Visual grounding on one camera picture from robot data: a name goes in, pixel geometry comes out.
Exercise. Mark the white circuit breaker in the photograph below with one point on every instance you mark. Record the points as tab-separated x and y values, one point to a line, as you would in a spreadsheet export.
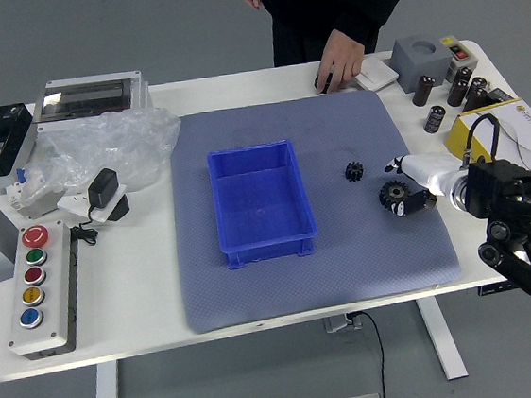
33	206

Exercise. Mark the grey distribution box clear cover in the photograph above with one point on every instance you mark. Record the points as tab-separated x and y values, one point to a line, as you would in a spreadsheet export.
88	96

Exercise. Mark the person's left hand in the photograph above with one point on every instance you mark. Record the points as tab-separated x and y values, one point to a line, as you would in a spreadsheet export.
341	58

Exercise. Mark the blue plastic box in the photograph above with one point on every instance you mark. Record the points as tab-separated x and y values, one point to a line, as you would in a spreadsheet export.
262	209

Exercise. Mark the grey-blue mat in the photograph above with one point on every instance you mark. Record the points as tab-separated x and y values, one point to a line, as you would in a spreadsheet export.
347	257

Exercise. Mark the flat black device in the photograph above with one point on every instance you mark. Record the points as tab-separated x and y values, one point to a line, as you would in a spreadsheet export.
499	96

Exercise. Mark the yellow and white cardboard box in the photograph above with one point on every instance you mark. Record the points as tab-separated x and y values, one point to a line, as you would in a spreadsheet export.
524	133

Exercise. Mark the person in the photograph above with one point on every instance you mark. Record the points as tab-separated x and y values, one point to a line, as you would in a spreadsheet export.
321	3

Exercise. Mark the clear plastic bag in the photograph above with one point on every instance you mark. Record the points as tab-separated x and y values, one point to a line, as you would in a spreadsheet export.
112	139

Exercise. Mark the small black gear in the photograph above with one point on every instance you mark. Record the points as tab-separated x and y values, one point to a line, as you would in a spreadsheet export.
354	172

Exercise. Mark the grey switch box yellow label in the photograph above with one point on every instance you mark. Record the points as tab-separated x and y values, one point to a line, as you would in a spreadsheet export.
461	52

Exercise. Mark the white wall switch plate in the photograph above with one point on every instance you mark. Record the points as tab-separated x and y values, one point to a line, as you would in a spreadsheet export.
376	75

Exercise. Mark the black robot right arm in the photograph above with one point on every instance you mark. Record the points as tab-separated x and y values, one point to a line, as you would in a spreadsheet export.
501	183

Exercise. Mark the grey block with round hole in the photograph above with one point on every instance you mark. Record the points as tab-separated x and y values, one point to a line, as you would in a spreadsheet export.
411	69

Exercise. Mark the black wedge block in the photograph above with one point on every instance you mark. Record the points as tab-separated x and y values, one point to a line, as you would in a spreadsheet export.
119	209

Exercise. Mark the grey five-button control box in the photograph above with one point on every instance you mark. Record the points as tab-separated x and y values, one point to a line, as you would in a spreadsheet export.
57	297

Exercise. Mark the grey bracket under table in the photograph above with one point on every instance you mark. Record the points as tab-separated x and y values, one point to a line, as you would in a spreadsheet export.
340	324

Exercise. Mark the dark brown capacitor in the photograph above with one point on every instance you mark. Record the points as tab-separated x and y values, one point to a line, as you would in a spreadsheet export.
458	88
423	91
434	119
476	91

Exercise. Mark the black controller under table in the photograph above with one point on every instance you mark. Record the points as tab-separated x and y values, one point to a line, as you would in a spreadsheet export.
493	287

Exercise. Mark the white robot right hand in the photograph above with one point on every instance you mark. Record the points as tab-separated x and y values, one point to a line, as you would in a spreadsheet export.
429	170

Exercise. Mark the black power adapter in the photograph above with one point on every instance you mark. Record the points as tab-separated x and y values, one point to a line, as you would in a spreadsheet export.
102	187

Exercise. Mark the small black cylinder part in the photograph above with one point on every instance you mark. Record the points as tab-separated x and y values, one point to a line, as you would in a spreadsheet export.
317	82

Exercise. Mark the big black gear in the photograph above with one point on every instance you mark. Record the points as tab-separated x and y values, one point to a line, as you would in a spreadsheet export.
390	193

